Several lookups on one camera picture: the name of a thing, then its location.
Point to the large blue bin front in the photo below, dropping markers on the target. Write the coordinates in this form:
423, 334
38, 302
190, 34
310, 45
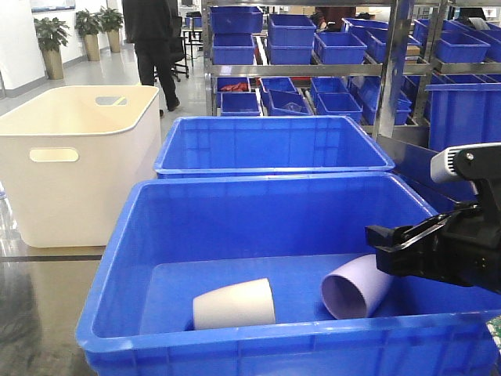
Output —
179, 238

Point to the potted plant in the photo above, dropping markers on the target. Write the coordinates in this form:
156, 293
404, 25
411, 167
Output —
52, 34
111, 21
88, 26

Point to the potted plant left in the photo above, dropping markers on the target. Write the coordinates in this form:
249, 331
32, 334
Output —
52, 34

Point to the potted plant middle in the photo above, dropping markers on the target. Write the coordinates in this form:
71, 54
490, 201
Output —
88, 26

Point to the tall blue bin right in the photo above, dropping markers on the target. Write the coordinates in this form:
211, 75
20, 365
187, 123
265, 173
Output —
463, 114

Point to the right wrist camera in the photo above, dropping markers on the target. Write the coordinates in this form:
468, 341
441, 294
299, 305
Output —
469, 162

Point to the person in black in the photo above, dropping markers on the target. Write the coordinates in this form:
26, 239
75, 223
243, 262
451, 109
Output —
148, 25

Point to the beige cup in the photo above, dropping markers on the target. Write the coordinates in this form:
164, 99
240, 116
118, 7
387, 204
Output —
249, 303

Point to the black office chair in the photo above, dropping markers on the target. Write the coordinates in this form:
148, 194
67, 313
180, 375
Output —
178, 50

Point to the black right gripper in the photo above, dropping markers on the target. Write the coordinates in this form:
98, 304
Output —
461, 247

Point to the large blue bin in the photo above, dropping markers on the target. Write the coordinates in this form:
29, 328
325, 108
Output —
179, 238
200, 147

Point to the metal shelf rack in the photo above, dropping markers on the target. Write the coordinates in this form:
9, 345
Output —
390, 71

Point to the cream plastic bin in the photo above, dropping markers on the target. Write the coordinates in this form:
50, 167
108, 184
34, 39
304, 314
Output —
70, 156

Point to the large blue bin rear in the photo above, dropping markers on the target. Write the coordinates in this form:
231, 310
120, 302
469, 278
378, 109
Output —
200, 147

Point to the potted plant right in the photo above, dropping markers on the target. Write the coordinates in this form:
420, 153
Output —
111, 21

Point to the purple cup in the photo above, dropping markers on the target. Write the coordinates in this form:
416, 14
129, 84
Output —
355, 289

